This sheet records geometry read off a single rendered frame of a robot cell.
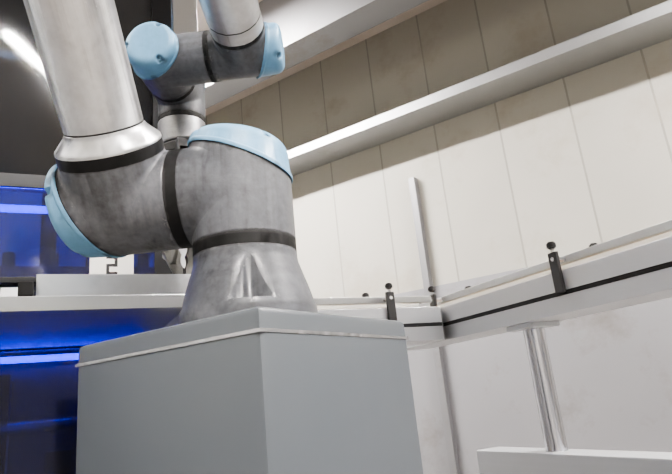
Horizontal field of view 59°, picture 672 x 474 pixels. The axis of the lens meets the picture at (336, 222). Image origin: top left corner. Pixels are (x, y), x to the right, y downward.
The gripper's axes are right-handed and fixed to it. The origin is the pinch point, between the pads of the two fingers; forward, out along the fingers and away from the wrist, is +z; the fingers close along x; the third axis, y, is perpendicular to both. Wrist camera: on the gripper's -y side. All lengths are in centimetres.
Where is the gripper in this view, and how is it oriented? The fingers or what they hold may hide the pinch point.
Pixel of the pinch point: (183, 274)
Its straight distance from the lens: 94.2
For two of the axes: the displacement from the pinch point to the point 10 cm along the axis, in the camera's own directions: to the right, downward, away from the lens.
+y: 4.2, -3.0, -8.6
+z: 1.0, 9.5, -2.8
